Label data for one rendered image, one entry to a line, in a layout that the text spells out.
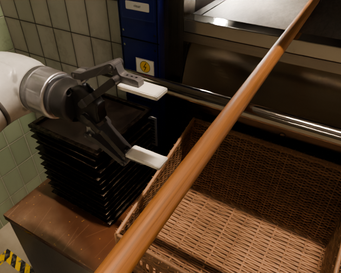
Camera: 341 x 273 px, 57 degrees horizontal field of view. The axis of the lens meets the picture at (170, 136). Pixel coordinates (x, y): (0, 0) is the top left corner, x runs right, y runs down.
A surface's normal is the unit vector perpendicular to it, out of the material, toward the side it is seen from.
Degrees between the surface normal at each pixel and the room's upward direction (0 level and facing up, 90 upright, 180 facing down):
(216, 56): 70
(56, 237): 0
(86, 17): 90
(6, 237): 0
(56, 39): 90
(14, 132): 90
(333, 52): 90
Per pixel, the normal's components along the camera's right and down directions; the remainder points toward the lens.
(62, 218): 0.00, -0.79
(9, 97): 0.69, 0.20
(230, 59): -0.47, 0.23
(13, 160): 0.86, 0.31
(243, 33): -0.50, 0.53
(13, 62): -0.07, -0.60
